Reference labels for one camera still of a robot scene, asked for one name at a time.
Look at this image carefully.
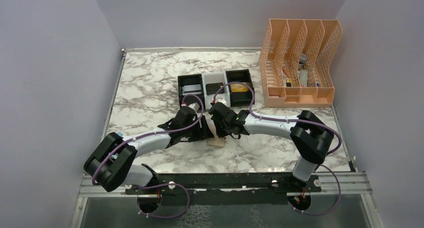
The gold card in tray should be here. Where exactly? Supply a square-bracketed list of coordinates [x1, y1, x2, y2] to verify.
[230, 82, 251, 93]

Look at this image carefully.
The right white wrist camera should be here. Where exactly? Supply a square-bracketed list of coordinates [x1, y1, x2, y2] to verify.
[215, 98, 228, 106]

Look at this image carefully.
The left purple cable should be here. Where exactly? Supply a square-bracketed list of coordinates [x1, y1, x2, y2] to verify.
[91, 93, 206, 186]

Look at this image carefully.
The purple cable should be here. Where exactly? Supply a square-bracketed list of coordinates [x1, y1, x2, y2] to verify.
[91, 93, 206, 186]
[211, 82, 343, 217]

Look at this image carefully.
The silver card in tray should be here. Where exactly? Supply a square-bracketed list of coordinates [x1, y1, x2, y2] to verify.
[181, 84, 203, 95]

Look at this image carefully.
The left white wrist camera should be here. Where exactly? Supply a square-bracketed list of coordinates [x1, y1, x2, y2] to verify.
[187, 102, 201, 113]

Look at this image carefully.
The black metal base rail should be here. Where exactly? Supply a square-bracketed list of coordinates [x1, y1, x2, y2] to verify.
[79, 172, 372, 208]

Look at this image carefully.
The black card in tray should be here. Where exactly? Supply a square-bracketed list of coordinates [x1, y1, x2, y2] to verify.
[205, 82, 223, 95]

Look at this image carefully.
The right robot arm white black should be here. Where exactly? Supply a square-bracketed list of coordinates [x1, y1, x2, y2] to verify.
[208, 102, 335, 192]

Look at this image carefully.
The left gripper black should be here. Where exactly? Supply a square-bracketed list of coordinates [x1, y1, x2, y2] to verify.
[181, 115, 214, 142]

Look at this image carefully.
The grey tape roll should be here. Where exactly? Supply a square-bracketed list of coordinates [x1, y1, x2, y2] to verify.
[297, 53, 308, 70]

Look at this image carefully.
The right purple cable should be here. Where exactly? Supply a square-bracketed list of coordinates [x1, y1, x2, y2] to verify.
[211, 82, 343, 217]

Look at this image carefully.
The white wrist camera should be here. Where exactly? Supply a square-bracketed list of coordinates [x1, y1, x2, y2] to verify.
[187, 102, 201, 113]
[215, 98, 228, 106]

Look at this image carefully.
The orange plastic desk organizer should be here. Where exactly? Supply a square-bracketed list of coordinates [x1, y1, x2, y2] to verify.
[259, 19, 343, 108]

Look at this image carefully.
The black white card tray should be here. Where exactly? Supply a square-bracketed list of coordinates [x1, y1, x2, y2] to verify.
[177, 69, 254, 110]

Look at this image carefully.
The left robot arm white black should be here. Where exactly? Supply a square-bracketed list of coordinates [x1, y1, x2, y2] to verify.
[83, 106, 214, 194]

